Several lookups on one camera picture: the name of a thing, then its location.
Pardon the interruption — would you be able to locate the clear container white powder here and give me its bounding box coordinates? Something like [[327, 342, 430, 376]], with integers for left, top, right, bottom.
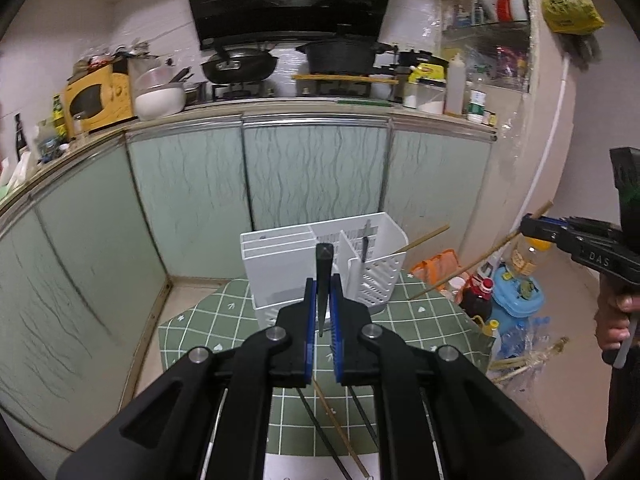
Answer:
[[416, 84, 447, 115]]

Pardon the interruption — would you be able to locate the blue plastic container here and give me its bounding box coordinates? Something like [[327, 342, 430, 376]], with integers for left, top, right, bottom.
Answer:
[[492, 265, 546, 320]]

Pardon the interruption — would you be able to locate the green label white bottle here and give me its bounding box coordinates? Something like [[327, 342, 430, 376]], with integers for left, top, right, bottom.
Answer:
[[467, 89, 487, 124]]

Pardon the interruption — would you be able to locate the person's right forearm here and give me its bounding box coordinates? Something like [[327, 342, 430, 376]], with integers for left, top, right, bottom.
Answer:
[[602, 340, 640, 463]]

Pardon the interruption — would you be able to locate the wall shelf niche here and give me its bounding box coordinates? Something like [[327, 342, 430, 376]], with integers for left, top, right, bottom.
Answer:
[[439, 0, 532, 95]]

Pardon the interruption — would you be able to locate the white plastic utensil holder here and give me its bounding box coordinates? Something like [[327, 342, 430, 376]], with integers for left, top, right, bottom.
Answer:
[[239, 211, 408, 333]]

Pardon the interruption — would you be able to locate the yellow microwave oven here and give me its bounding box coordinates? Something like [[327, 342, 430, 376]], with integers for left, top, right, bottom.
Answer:
[[62, 62, 137, 136]]

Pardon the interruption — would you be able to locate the yellow pouch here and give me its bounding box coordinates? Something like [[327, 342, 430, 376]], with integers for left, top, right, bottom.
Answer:
[[407, 64, 447, 85]]

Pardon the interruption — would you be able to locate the black electric cooker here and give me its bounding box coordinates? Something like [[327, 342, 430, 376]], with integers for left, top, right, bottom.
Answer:
[[397, 49, 450, 73]]

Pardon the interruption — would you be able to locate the black wok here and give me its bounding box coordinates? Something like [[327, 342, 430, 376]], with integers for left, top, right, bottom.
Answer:
[[200, 44, 279, 85]]

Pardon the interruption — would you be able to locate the person's right hand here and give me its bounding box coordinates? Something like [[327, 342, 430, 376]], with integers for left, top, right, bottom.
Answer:
[[594, 272, 640, 356]]

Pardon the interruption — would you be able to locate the yellow plastic bag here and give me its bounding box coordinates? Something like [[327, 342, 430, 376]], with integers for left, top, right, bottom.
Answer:
[[541, 0, 606, 36]]

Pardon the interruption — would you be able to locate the orange bag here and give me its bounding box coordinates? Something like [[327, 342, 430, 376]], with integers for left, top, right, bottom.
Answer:
[[411, 249, 471, 297]]

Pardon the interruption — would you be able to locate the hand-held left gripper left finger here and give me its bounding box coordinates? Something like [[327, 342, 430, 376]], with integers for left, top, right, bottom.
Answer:
[[55, 276, 318, 480]]

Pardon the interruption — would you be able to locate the green checked tablecloth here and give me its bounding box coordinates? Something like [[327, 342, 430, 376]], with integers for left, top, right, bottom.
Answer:
[[157, 272, 503, 480]]

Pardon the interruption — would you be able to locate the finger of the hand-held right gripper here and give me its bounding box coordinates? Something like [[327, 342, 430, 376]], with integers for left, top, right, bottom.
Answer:
[[519, 213, 624, 248]]

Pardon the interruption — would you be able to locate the white rice pot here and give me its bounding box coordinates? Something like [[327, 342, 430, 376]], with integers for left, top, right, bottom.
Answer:
[[132, 57, 193, 122]]

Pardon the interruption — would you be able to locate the black cooking pot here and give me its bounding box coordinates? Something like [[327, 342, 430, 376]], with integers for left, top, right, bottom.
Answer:
[[296, 24, 397, 75]]

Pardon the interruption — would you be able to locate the white squeeze bottle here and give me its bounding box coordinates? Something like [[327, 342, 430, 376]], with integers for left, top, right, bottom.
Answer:
[[444, 53, 468, 117]]

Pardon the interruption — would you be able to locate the yellow lid plastic jar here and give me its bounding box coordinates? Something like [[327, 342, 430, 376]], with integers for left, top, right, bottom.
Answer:
[[510, 232, 551, 277]]

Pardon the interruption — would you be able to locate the red cap soy sauce bottle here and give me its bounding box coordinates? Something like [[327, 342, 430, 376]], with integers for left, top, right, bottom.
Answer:
[[459, 276, 497, 320]]

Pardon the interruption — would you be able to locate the grey hanging rag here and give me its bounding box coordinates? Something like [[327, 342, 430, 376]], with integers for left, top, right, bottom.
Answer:
[[556, 30, 603, 65]]

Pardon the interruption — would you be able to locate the gas stove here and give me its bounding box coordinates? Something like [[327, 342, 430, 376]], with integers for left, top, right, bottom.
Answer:
[[211, 79, 401, 102]]

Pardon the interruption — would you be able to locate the dark glass bottle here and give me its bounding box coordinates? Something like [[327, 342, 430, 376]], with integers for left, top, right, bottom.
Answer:
[[12, 112, 32, 162]]

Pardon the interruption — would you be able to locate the wooden stick bundle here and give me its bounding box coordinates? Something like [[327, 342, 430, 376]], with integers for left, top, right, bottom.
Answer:
[[487, 337, 571, 386]]

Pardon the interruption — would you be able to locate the white wall pipe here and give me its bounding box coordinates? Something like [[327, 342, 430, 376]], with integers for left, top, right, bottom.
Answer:
[[515, 57, 570, 233]]

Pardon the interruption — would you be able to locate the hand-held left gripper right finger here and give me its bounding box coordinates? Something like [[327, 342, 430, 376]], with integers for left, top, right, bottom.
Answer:
[[330, 273, 586, 480]]

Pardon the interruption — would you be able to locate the black range hood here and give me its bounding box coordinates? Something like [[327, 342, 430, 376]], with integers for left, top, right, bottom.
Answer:
[[181, 0, 401, 52]]

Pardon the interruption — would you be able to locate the yellow cap bottle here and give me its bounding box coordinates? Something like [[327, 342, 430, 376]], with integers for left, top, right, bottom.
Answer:
[[479, 316, 502, 367]]

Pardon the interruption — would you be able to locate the pack of water bottles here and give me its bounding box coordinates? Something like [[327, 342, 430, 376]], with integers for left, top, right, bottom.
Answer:
[[497, 316, 552, 361]]

